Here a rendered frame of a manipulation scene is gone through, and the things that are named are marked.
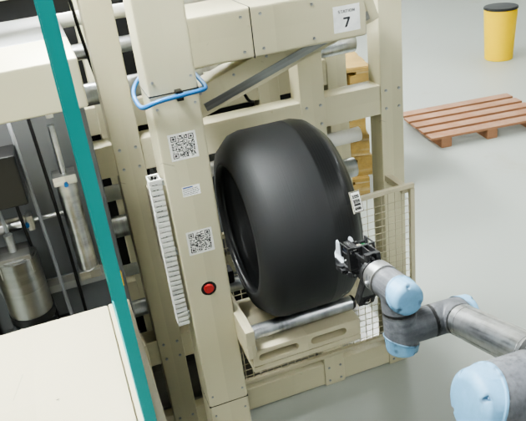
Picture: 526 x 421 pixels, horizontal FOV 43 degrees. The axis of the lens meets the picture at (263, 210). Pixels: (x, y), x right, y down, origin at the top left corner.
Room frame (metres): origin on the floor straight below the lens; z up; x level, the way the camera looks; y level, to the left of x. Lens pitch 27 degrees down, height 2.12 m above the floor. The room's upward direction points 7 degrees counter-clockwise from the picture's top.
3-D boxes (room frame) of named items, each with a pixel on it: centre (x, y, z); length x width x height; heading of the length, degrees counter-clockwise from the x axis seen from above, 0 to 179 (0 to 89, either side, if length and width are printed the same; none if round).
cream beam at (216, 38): (2.12, -0.07, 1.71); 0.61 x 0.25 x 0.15; 106
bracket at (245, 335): (1.75, 0.14, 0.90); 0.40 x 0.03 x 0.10; 16
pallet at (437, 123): (5.34, -1.88, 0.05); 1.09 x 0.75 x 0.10; 97
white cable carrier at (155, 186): (1.65, 0.28, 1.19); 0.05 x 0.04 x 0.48; 16
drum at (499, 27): (7.27, -2.85, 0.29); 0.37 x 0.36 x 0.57; 8
